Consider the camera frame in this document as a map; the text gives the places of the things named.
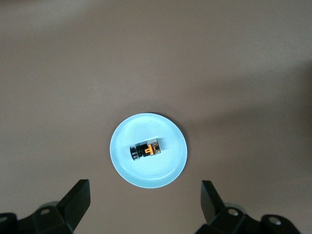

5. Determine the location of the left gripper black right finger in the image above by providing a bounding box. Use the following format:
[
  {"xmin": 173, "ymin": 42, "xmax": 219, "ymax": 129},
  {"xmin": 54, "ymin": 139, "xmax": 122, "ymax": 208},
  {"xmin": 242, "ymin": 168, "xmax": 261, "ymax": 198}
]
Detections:
[{"xmin": 200, "ymin": 180, "xmax": 299, "ymax": 234}]

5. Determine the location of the orange and black switch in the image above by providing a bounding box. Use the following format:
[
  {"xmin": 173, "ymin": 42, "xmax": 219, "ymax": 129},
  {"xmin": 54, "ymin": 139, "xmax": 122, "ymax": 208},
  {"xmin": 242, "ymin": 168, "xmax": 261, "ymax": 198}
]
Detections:
[{"xmin": 129, "ymin": 138, "xmax": 163, "ymax": 162}]

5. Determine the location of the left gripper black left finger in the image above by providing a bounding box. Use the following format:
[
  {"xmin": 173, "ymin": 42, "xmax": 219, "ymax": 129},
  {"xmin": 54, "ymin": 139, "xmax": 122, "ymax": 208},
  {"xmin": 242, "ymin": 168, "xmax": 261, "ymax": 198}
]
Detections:
[{"xmin": 0, "ymin": 179, "xmax": 92, "ymax": 234}]

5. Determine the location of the light blue round plate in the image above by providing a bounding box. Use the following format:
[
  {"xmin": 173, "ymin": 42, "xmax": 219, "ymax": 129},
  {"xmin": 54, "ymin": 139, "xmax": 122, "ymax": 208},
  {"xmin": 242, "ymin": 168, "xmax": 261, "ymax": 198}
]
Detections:
[{"xmin": 109, "ymin": 112, "xmax": 189, "ymax": 190}]

